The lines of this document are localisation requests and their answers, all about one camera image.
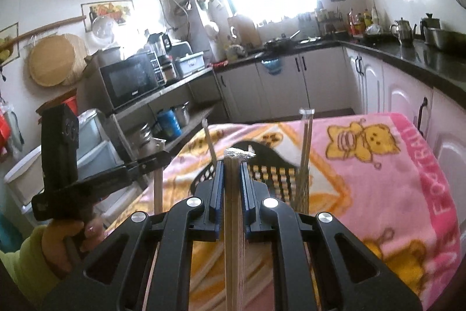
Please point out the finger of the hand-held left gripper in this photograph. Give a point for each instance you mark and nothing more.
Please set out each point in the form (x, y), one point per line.
(149, 161)
(120, 181)

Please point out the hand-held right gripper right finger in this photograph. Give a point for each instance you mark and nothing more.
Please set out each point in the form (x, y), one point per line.
(248, 201)

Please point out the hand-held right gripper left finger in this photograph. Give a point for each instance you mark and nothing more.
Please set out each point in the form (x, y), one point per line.
(217, 194)

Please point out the black plastic utensil holder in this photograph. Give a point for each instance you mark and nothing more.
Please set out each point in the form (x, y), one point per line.
(271, 172)

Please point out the person's left hand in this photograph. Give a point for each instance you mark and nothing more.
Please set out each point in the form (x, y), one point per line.
(54, 241)

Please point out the white plastic drawer unit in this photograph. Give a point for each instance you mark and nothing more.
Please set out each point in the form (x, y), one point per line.
(91, 139)

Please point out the blue plastic container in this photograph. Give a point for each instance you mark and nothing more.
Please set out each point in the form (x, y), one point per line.
(168, 123)

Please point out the steel pot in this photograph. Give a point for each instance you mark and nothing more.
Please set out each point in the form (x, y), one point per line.
(182, 113)

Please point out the metal storage shelf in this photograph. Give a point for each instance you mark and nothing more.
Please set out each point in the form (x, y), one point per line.
(174, 88)

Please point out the black microwave oven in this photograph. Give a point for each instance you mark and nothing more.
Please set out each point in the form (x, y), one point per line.
(127, 79)

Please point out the round bamboo board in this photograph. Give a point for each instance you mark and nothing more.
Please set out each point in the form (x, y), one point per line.
(51, 59)

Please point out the pink printed blanket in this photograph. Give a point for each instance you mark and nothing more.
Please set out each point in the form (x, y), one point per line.
(364, 187)

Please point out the blender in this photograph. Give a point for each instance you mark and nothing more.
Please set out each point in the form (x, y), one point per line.
(159, 43)

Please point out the long wooden stick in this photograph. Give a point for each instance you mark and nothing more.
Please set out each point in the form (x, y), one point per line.
(47, 26)

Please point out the blue hanging bag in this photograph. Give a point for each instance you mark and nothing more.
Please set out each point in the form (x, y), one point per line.
(272, 65)

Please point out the white kitchen cabinets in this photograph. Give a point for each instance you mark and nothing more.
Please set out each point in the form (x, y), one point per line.
(327, 77)

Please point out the frying pan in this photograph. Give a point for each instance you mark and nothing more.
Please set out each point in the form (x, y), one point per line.
(278, 41)

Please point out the group of condiment bottles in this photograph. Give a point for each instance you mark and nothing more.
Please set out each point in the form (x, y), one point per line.
(358, 23)

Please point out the steel kettle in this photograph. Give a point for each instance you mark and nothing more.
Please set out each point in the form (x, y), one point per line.
(402, 31)

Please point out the dark teapot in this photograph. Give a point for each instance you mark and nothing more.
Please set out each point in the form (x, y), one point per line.
(430, 26)

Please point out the steel basin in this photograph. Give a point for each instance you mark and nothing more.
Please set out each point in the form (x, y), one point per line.
(446, 38)

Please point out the fruit wall poster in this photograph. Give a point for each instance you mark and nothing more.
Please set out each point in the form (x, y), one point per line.
(107, 14)

